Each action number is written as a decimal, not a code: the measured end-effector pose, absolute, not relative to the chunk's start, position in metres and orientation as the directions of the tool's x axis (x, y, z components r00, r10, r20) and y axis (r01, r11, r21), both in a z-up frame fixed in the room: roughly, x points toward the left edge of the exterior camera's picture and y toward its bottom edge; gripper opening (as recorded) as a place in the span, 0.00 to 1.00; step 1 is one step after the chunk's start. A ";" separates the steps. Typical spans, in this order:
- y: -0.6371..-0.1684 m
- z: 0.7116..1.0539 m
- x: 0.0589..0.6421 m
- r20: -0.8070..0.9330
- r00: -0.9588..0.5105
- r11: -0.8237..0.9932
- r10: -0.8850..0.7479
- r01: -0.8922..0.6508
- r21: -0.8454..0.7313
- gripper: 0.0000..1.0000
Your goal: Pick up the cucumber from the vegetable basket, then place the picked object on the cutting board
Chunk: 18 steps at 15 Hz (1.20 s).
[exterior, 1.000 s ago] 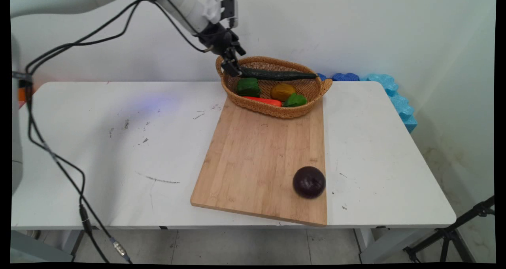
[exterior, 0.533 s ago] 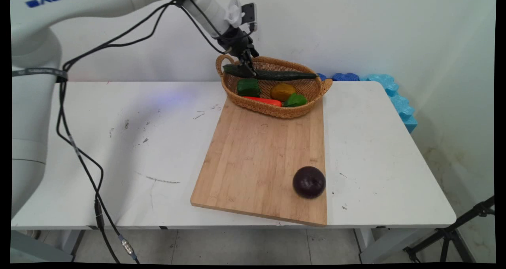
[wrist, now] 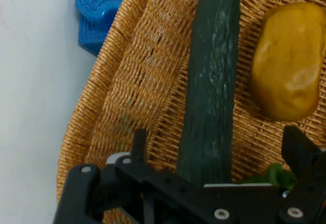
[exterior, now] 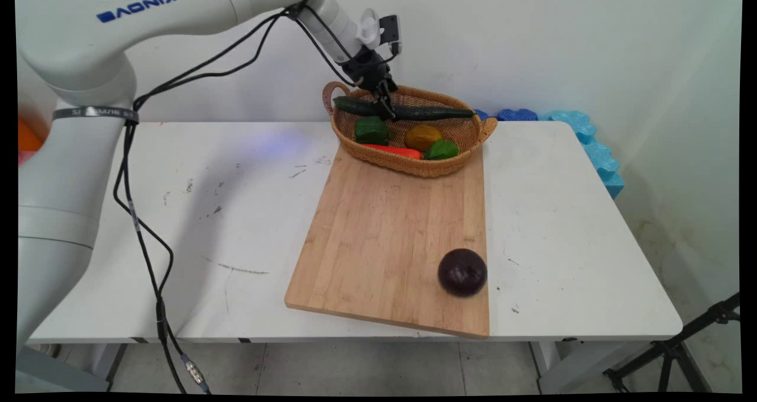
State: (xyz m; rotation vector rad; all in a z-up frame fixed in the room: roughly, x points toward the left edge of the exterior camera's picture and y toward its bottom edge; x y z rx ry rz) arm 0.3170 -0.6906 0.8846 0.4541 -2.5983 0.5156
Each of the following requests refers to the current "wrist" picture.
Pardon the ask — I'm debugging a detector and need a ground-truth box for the yellow-brown toy potato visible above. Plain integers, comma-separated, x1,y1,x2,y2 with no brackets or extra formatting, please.
250,2,326,122

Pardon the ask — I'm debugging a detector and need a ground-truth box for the dark green toy cucumber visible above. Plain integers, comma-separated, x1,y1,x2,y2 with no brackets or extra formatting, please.
175,0,241,187

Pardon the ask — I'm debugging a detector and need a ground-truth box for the blue plastic object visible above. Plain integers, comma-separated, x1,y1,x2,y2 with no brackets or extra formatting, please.
75,0,133,57

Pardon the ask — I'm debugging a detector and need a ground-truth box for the woven wicker basket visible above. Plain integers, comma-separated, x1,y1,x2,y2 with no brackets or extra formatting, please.
56,0,326,224

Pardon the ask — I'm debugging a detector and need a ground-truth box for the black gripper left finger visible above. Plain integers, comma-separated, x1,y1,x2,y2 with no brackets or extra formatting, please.
52,128,239,224

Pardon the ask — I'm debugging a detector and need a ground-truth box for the green toy bell pepper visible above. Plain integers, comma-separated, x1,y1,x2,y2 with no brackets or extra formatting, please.
238,163,299,190

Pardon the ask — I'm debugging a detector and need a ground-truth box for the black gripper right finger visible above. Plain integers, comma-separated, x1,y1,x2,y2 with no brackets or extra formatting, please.
277,126,326,224

